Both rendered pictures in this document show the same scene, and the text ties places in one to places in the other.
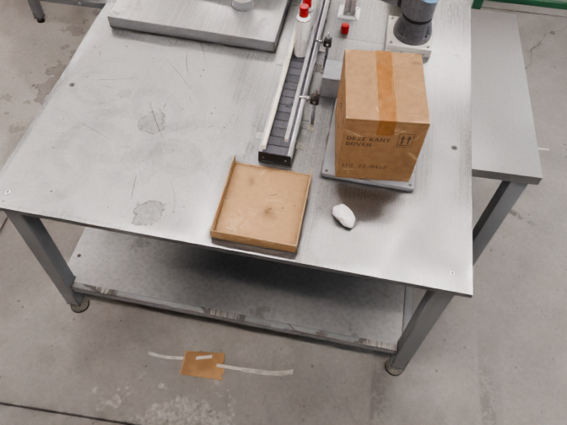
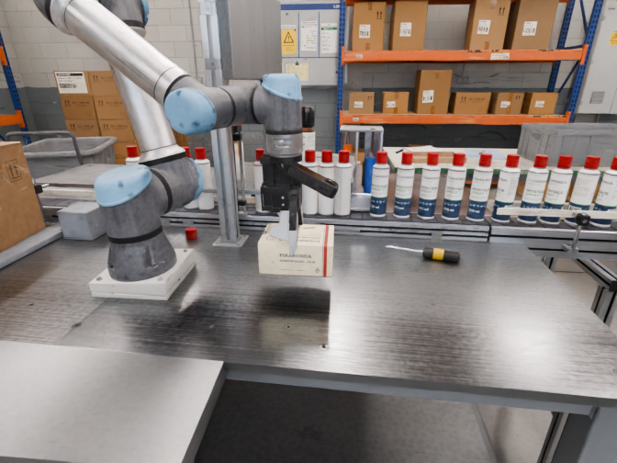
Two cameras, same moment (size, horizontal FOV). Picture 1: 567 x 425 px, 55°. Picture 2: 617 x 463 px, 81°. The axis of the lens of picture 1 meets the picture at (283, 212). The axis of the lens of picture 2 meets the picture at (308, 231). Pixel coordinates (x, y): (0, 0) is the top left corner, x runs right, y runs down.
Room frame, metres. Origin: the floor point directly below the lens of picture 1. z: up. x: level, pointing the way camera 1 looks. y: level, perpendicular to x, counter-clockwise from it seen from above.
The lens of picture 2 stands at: (2.22, -1.24, 1.28)
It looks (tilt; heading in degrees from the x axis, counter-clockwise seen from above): 22 degrees down; 90
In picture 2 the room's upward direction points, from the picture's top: straight up
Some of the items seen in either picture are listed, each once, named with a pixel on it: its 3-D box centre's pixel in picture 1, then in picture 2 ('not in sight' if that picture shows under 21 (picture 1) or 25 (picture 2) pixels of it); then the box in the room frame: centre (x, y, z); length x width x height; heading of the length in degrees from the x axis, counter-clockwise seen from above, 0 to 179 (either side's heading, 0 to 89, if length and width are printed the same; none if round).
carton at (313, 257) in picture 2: not in sight; (297, 248); (2.20, -0.48, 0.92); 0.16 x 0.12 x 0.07; 175
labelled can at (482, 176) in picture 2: not in sight; (480, 187); (2.75, -0.18, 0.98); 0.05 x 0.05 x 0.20
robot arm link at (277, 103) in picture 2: not in sight; (281, 104); (2.17, -0.48, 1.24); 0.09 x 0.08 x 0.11; 156
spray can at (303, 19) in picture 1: (302, 30); (137, 176); (1.64, -0.03, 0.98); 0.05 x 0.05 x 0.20
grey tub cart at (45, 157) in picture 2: not in sight; (74, 182); (0.22, 1.84, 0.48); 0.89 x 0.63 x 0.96; 104
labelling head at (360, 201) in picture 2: not in sight; (359, 168); (2.40, -0.04, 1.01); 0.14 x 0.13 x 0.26; 172
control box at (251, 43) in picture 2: not in sight; (245, 40); (2.06, -0.17, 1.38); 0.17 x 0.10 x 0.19; 47
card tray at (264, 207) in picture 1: (263, 201); not in sight; (0.98, 0.06, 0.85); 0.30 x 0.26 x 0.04; 172
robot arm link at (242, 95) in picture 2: not in sight; (235, 105); (2.07, -0.45, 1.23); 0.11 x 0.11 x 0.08; 66
